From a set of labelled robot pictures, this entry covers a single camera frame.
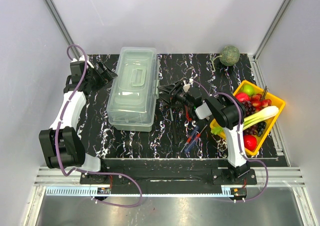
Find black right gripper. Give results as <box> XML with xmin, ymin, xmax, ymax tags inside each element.
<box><xmin>157</xmin><ymin>80</ymin><xmax>193</xmax><ymax>109</ymax></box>

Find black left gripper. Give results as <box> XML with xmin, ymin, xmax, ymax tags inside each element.
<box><xmin>86</xmin><ymin>61</ymin><xmax>119</xmax><ymax>94</ymax></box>

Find steel claw hammer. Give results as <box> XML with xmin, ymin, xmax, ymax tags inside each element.
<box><xmin>163</xmin><ymin>102</ymin><xmax>179</xmax><ymax>146</ymax></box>

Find clear and green toolbox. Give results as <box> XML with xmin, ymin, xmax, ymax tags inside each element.
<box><xmin>106</xmin><ymin>47</ymin><xmax>159</xmax><ymax>132</ymax></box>

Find black rubber mallet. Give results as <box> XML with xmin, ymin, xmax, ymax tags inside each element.
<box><xmin>170</xmin><ymin>103</ymin><xmax>185</xmax><ymax>111</ymax></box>

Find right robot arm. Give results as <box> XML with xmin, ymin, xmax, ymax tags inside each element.
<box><xmin>158</xmin><ymin>80</ymin><xmax>250</xmax><ymax>184</ymax></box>

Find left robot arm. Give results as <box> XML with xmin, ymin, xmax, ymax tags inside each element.
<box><xmin>38</xmin><ymin>56</ymin><xmax>118</xmax><ymax>184</ymax></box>

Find green netted melon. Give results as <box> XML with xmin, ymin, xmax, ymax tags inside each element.
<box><xmin>211</xmin><ymin>45</ymin><xmax>240</xmax><ymax>71</ymax></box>

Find red apple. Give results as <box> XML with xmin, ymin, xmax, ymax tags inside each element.
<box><xmin>235</xmin><ymin>92</ymin><xmax>251</xmax><ymax>103</ymax></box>

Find purple grape bunch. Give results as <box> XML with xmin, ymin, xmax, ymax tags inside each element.
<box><xmin>242</xmin><ymin>101</ymin><xmax>261</xmax><ymax>117</ymax></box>

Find green celery stalk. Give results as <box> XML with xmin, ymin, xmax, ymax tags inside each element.
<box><xmin>210</xmin><ymin>105</ymin><xmax>280</xmax><ymax>136</ymax></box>

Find small red apples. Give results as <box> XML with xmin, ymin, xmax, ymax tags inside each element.
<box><xmin>250</xmin><ymin>93</ymin><xmax>272</xmax><ymax>108</ymax></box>

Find red pomegranate fruit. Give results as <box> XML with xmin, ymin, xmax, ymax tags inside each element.
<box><xmin>243</xmin><ymin>135</ymin><xmax>257</xmax><ymax>151</ymax></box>

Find yellow plastic bin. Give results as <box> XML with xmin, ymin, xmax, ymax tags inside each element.
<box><xmin>209</xmin><ymin>80</ymin><xmax>286</xmax><ymax>157</ymax></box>

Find dark blue grape bunch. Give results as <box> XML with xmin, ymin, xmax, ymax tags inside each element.
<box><xmin>243</xmin><ymin>121</ymin><xmax>267</xmax><ymax>137</ymax></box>

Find red handled screwdriver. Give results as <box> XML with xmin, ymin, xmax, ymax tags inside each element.
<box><xmin>185</xmin><ymin>125</ymin><xmax>207</xmax><ymax>145</ymax></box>

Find blue handled screwdriver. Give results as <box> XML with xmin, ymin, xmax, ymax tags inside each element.
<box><xmin>180</xmin><ymin>126</ymin><xmax>199</xmax><ymax>154</ymax></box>

